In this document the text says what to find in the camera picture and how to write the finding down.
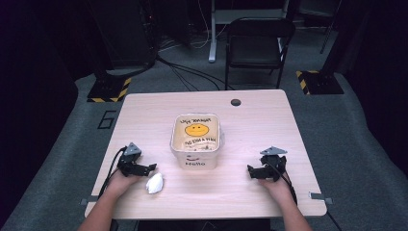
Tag white desk frame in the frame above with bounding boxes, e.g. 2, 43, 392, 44
207, 0, 291, 64

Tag person's left hand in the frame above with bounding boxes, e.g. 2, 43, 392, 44
105, 168, 145, 197

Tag white square smiley-face bucket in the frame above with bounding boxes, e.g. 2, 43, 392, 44
169, 113, 225, 170

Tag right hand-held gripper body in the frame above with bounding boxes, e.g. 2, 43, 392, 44
259, 145, 289, 182

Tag black folding chair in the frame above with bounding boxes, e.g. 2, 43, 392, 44
223, 16, 296, 91

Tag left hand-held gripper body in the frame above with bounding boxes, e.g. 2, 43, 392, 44
116, 141, 144, 178

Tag crumpled white paper ball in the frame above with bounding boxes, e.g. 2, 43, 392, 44
145, 171, 165, 195

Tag grey table edge bracket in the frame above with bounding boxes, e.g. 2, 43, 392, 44
79, 194, 99, 207
308, 191, 334, 206

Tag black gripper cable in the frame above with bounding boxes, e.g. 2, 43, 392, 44
96, 145, 128, 199
265, 159, 298, 206

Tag black floor cables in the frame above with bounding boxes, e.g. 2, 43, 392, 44
156, 53, 236, 92

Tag person's right hand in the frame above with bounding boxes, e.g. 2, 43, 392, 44
257, 176, 293, 202

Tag white cables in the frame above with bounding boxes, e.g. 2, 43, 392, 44
158, 0, 229, 52

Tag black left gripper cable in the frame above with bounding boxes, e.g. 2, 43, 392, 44
96, 145, 128, 199

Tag dark equipment cabinet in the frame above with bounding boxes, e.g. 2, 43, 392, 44
90, 0, 159, 70

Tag black yellow-striped stand base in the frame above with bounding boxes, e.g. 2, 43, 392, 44
86, 76, 133, 104
294, 69, 345, 96

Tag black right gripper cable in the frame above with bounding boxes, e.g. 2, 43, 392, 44
265, 159, 298, 206

